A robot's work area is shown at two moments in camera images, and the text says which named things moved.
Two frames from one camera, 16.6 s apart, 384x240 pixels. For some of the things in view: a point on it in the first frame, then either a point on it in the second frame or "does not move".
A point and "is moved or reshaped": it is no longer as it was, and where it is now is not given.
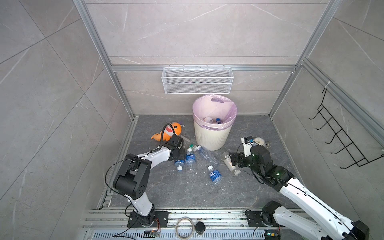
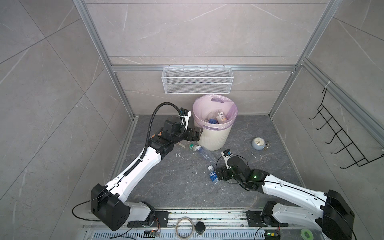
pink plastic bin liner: (214, 112) does not move
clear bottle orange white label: (228, 162) is moved or reshaped
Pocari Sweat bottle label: (190, 161) -> (212, 121)
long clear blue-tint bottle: (206, 153) does not move
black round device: (200, 227) does not move
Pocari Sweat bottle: (215, 175) does not move
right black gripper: (234, 159) -> (224, 171)
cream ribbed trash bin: (211, 140) does not move
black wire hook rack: (338, 132) does not move
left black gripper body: (181, 154) -> (179, 136)
